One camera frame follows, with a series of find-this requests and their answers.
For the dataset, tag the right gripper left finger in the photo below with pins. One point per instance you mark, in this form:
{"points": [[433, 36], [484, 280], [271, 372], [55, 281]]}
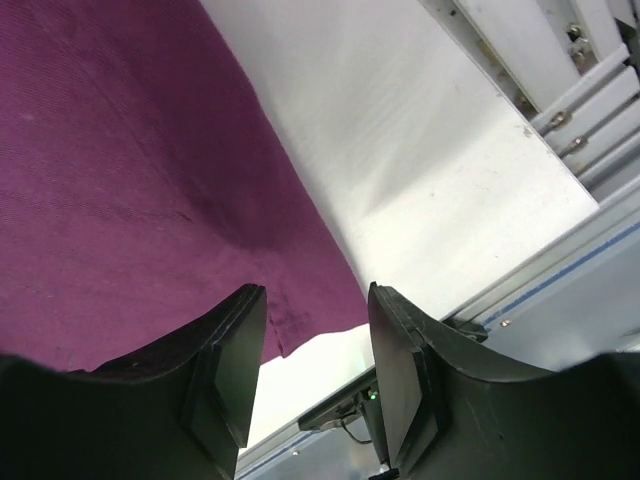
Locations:
{"points": [[191, 388]]}

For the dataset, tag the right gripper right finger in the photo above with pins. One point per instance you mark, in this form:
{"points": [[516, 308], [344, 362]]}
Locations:
{"points": [[450, 405]]}

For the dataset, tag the purple cloth wrap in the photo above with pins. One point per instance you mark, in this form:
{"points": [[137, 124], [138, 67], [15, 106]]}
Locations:
{"points": [[141, 184]]}

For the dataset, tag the front aluminium rail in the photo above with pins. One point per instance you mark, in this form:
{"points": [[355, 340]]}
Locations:
{"points": [[573, 312]]}

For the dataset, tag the aluminium rail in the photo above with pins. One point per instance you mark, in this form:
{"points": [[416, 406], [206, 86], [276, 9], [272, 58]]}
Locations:
{"points": [[571, 68], [573, 312]]}

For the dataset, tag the right side aluminium rail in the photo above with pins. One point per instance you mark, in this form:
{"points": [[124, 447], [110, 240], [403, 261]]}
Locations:
{"points": [[571, 68]]}

